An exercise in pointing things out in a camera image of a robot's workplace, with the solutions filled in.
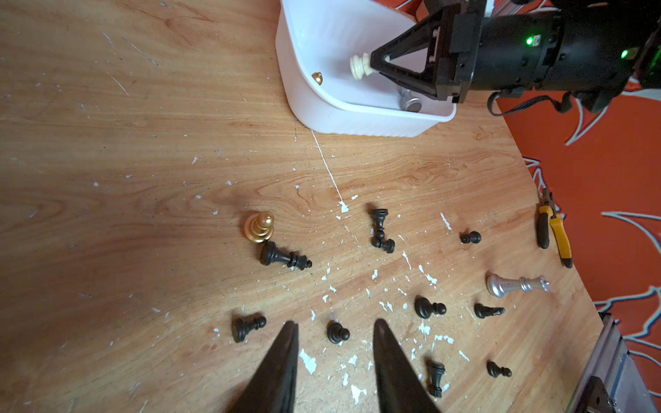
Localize black pawn bottom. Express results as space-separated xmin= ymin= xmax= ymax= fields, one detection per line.
xmin=486 ymin=361 xmax=512 ymax=378

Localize yellow handled pliers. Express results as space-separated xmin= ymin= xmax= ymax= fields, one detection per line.
xmin=535 ymin=188 xmax=573 ymax=268

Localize black pawn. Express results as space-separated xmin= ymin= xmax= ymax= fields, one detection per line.
xmin=486 ymin=361 xmax=512 ymax=378
xmin=414 ymin=296 xmax=447 ymax=319

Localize gold pawn chess piece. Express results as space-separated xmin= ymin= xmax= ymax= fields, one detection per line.
xmin=312 ymin=72 xmax=324 ymax=85

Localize cream chess piece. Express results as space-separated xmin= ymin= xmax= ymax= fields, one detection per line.
xmin=349 ymin=53 xmax=375 ymax=80

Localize black chess king lying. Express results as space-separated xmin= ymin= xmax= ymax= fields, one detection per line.
xmin=260 ymin=241 xmax=313 ymax=270

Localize black pawn centre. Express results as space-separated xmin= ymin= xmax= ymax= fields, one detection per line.
xmin=414 ymin=296 xmax=447 ymax=319

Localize gold chess piece lying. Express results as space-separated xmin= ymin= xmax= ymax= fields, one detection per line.
xmin=243 ymin=211 xmax=275 ymax=244

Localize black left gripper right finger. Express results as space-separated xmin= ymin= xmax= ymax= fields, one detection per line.
xmin=373 ymin=318 xmax=439 ymax=412

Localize silver chess piece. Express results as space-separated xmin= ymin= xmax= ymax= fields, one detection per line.
xmin=399 ymin=88 xmax=423 ymax=113
xmin=485 ymin=274 xmax=550 ymax=298

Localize white plastic storage box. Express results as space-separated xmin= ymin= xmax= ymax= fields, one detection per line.
xmin=275 ymin=1 xmax=456 ymax=138

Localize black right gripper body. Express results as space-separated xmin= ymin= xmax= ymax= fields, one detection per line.
xmin=425 ymin=1 xmax=646 ymax=103

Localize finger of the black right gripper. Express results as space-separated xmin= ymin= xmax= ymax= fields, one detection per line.
xmin=369 ymin=4 xmax=444 ymax=98

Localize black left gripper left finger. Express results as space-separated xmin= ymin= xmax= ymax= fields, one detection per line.
xmin=229 ymin=321 xmax=299 ymax=412

